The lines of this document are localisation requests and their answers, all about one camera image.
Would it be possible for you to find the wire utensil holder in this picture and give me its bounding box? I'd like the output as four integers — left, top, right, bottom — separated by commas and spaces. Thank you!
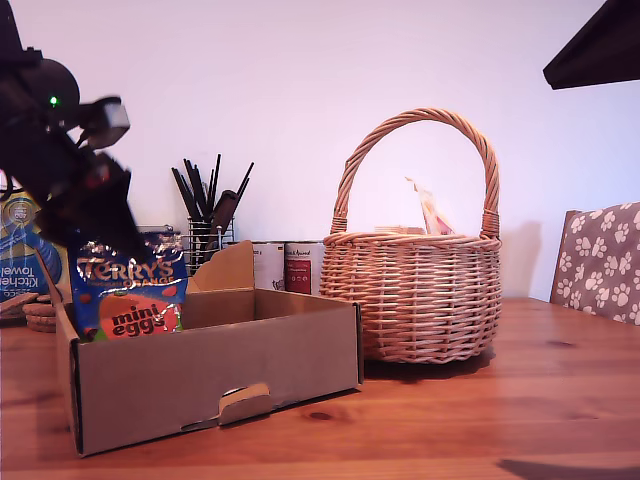
172, 218, 236, 266

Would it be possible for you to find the red and white tin can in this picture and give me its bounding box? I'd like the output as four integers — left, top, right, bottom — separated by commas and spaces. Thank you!
284, 241, 325, 296

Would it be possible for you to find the round cork coaster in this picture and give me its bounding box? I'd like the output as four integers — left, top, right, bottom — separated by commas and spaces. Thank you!
0, 292, 40, 317

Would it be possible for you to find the red white Maltesers bag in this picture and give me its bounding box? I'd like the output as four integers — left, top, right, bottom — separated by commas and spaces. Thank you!
403, 175, 455, 236

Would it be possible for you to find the brown cardboard box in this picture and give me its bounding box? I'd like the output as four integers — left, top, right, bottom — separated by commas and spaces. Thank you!
33, 239, 364, 459

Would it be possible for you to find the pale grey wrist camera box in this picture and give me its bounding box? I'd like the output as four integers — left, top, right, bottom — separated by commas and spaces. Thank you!
82, 96, 132, 150

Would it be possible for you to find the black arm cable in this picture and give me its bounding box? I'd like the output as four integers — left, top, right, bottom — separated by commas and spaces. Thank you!
0, 169, 26, 201

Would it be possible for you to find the blue Terry's mini eggs bag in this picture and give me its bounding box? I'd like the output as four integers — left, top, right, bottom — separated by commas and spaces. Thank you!
67, 232, 190, 344

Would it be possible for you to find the woven wicker basket with handle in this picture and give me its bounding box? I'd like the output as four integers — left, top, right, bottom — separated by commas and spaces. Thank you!
318, 107, 503, 365

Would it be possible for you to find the kitchen towel pack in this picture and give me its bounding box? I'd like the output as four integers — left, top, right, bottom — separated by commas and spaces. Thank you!
0, 192, 71, 307

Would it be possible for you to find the cork coaster stack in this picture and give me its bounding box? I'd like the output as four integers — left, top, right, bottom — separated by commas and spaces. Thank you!
24, 294, 64, 332

